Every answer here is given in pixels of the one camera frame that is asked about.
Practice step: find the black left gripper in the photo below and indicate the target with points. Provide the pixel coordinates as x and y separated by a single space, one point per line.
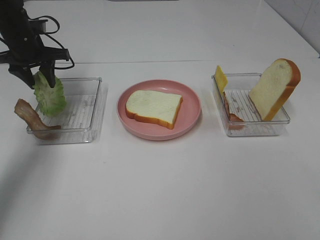
26 48

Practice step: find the green lettuce leaf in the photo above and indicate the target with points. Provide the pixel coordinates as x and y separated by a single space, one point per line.
51 100

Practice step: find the bacon strip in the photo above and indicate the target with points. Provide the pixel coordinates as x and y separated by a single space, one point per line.
25 111
231 116

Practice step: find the bread slice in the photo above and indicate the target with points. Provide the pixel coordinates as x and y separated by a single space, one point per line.
274 87
154 107

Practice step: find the yellow cheese slice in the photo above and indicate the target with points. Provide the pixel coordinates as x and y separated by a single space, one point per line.
220 79

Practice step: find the left clear plastic tray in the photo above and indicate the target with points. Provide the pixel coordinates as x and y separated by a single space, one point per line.
81 120

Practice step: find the clear plastic tray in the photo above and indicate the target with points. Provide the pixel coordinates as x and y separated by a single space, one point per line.
81 120
237 94

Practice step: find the pink round plate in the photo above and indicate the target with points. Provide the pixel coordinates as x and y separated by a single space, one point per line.
187 117

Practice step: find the right clear plastic tray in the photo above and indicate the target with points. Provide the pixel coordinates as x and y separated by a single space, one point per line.
237 94

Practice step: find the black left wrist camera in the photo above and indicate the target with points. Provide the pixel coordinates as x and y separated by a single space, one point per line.
38 25

